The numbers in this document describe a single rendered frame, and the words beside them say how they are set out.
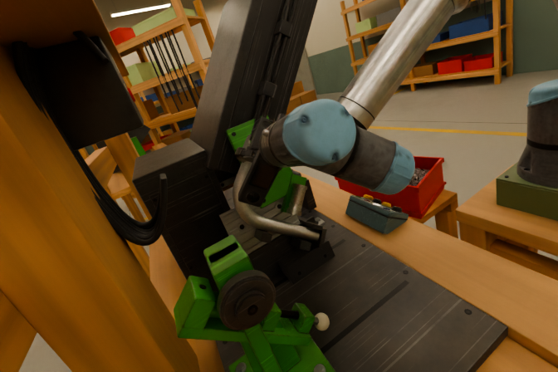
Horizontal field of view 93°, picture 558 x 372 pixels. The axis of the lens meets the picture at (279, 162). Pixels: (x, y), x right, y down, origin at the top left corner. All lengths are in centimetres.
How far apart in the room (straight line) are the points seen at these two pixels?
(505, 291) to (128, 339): 61
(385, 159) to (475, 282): 36
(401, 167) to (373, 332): 32
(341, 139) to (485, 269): 46
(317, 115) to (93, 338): 38
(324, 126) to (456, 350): 42
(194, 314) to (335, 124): 29
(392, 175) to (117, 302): 39
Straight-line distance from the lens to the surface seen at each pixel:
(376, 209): 77
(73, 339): 46
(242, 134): 66
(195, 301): 39
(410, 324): 60
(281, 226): 65
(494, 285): 67
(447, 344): 58
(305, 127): 29
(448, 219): 112
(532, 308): 64
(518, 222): 90
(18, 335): 43
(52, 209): 38
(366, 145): 35
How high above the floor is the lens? 138
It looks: 20 degrees down
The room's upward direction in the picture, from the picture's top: 18 degrees counter-clockwise
